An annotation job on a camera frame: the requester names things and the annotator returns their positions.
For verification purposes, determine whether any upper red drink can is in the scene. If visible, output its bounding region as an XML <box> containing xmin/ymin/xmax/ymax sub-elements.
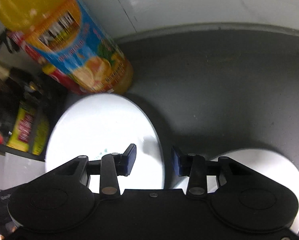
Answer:
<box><xmin>9</xmin><ymin>31</ymin><xmax>47</xmax><ymax>65</ymax></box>

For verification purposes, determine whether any black metal spice rack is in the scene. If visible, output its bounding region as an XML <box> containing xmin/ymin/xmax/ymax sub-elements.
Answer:
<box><xmin>0</xmin><ymin>30</ymin><xmax>68</xmax><ymax>161</ymax></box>

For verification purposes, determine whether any soy sauce bottle yellow label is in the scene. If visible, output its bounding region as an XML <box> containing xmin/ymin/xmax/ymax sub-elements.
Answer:
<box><xmin>7</xmin><ymin>102</ymin><xmax>49</xmax><ymax>155</ymax></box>

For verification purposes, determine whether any white deep plate blue script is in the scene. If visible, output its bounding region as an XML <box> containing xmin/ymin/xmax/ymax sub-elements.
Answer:
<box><xmin>45</xmin><ymin>94</ymin><xmax>165</xmax><ymax>191</ymax></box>

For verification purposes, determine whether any plain white front plate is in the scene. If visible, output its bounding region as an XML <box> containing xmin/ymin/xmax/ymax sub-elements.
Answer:
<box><xmin>168</xmin><ymin>157</ymin><xmax>299</xmax><ymax>239</ymax></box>

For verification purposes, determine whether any orange juice bottle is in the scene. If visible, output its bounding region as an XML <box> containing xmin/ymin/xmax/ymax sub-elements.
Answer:
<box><xmin>0</xmin><ymin>0</ymin><xmax>133</xmax><ymax>94</ymax></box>

